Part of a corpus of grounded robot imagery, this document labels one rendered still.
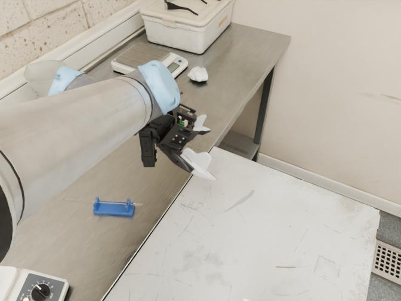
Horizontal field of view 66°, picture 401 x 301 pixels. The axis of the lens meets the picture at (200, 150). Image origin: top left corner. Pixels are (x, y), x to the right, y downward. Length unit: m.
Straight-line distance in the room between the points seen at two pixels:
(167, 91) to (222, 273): 0.45
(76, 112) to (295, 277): 0.61
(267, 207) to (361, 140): 1.07
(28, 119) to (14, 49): 0.97
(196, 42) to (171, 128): 0.79
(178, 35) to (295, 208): 0.87
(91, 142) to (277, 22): 1.38
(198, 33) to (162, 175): 0.66
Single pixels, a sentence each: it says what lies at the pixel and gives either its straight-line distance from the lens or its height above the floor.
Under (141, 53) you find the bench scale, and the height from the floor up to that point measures 0.95.
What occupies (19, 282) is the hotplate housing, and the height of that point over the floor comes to 0.97.
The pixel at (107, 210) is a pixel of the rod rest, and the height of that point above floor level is 0.91.
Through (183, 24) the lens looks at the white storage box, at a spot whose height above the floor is 1.02.
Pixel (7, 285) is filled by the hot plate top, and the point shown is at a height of 0.99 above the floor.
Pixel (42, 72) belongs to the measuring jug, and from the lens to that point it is 1.17.
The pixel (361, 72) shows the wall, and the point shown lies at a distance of 1.60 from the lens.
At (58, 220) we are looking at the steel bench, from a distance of 0.87.
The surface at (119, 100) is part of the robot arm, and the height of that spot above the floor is 1.38.
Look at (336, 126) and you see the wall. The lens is 1.78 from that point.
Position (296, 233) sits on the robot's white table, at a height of 0.90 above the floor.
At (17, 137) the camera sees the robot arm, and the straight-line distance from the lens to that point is 0.22.
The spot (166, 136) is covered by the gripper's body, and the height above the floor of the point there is 1.16.
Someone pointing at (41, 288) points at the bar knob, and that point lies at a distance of 0.72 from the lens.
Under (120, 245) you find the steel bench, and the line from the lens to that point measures 0.78.
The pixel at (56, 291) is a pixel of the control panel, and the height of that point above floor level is 0.93.
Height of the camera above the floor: 1.58
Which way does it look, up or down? 47 degrees down
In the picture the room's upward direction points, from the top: straight up
